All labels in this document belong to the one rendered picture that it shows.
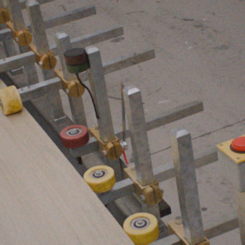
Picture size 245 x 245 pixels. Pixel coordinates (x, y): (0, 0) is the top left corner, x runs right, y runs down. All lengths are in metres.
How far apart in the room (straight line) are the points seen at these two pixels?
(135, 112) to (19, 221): 0.38
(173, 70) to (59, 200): 2.70
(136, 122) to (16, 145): 0.45
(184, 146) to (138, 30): 3.53
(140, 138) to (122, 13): 3.61
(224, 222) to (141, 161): 0.25
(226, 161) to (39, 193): 0.68
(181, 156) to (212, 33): 3.31
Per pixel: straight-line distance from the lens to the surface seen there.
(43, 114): 2.74
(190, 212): 1.73
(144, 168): 1.93
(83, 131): 2.15
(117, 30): 2.66
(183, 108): 2.28
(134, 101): 1.83
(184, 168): 1.66
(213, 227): 1.85
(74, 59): 2.00
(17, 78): 3.06
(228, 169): 1.40
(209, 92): 4.21
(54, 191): 1.93
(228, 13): 5.17
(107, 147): 2.14
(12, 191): 1.97
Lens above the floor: 1.96
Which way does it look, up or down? 29 degrees down
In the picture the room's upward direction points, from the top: 10 degrees counter-clockwise
